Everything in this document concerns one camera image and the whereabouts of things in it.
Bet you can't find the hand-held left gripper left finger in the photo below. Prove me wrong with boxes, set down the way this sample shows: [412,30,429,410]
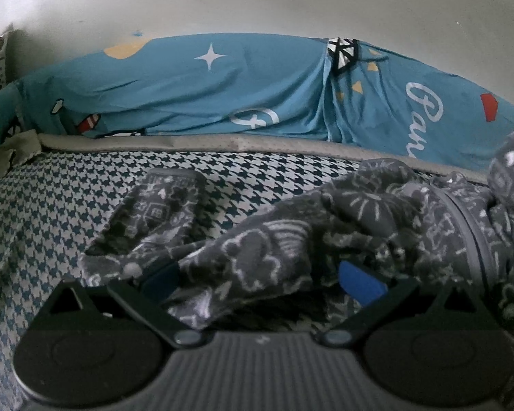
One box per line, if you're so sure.
[38,259,207,349]

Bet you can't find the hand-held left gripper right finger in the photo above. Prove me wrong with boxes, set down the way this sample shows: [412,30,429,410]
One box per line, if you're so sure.
[320,260,496,348]

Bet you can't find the grey patterned fleece jacket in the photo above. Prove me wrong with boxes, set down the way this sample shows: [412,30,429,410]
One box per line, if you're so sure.
[78,128,514,411]

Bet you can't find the olive green cloth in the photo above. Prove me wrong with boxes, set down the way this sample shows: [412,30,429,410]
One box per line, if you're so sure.
[0,132,41,193]

